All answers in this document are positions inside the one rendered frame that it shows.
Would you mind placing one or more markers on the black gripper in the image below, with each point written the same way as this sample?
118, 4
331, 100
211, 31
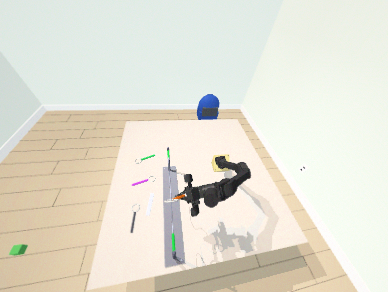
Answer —
188, 179

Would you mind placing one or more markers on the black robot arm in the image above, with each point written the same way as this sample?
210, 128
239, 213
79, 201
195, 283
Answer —
224, 189

